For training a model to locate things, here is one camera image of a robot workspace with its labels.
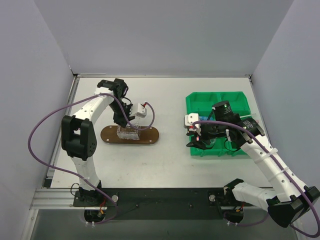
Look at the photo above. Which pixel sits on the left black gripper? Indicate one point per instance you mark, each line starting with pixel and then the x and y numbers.
pixel 121 120

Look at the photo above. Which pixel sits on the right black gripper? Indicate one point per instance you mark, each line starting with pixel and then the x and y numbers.
pixel 203 135

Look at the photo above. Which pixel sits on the clear acrylic organizer box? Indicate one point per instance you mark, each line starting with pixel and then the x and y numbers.
pixel 128 133

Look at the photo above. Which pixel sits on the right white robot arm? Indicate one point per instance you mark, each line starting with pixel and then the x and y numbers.
pixel 288 199

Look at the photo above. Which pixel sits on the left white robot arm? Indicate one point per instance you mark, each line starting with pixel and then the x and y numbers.
pixel 78 136

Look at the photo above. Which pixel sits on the blue white toothpaste tube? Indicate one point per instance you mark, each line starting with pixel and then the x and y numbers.
pixel 205 118

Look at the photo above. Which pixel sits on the brown oval wooden tray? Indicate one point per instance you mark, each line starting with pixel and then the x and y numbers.
pixel 147 137

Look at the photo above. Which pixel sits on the green plastic divided bin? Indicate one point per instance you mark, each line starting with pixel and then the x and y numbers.
pixel 201 103

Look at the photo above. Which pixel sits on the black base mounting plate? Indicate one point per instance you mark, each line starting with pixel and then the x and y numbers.
pixel 160 203

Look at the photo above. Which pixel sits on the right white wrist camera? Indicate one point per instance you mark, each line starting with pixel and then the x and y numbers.
pixel 190 124

